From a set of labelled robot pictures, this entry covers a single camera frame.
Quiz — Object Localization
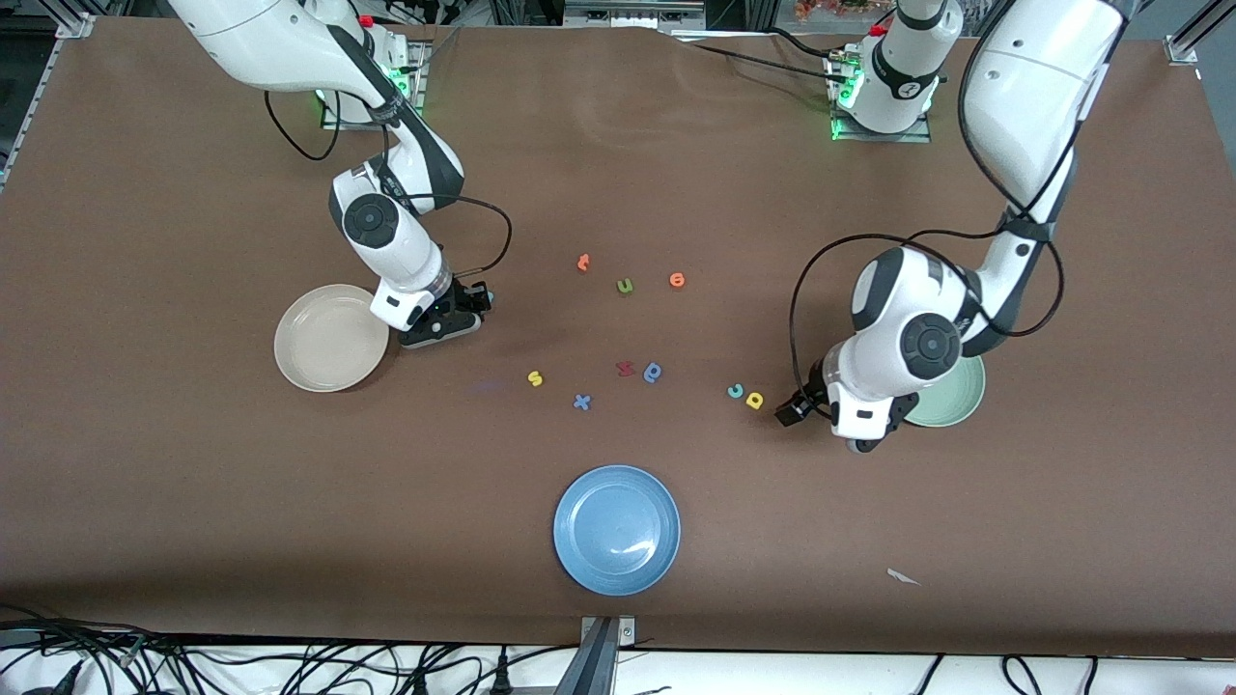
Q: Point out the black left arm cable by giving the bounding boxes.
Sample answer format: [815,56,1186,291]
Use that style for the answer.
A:
[789,0,1131,392]

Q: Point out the grey metal mount post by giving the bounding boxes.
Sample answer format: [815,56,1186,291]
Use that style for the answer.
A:
[553,615,637,695]

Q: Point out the beige brown plate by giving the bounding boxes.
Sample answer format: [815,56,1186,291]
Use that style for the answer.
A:
[273,283,391,394]

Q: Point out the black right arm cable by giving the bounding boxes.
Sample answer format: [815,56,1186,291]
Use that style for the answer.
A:
[264,87,513,283]

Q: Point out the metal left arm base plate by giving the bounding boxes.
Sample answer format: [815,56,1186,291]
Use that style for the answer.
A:
[828,53,934,145]

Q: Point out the green plate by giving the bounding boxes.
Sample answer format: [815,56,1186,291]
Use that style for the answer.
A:
[906,355,987,429]

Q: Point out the black base cable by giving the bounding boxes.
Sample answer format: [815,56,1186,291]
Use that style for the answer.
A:
[768,27,839,59]
[690,42,843,82]

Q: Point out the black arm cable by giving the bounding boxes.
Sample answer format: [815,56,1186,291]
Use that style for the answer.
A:
[264,87,513,283]
[789,0,1131,392]

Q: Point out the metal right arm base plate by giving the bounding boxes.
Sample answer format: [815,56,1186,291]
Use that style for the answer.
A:
[322,39,427,132]

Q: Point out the blue plate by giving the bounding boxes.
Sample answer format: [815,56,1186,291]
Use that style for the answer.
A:
[552,464,683,598]

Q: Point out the grey metal rail box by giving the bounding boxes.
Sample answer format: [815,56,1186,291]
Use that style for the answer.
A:
[563,0,706,30]

